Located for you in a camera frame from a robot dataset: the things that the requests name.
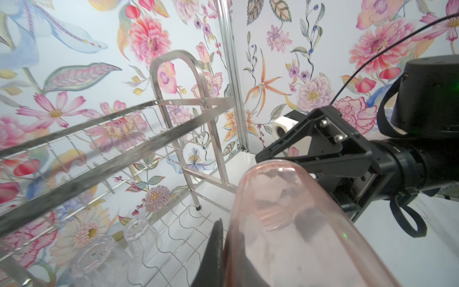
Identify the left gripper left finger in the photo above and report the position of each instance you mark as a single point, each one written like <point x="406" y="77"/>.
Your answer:
<point x="211" y="271"/>

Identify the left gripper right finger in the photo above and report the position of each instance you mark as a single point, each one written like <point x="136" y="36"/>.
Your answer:
<point x="242" y="272"/>

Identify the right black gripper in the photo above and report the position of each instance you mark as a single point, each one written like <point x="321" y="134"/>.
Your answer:
<point x="352" y="169"/>

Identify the pink tinted glass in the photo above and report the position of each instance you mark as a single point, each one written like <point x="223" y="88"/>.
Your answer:
<point x="296" y="235"/>

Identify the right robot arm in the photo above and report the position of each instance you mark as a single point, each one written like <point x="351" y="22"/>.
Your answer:
<point x="420" y="153"/>

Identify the chrome two-tier dish rack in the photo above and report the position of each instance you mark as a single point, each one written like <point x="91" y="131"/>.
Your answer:
<point x="181" y="117"/>

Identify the clear glass middle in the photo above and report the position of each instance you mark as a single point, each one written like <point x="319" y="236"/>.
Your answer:
<point x="142" y="238"/>

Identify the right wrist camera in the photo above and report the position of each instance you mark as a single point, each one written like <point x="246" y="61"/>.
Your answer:
<point x="282" y="125"/>

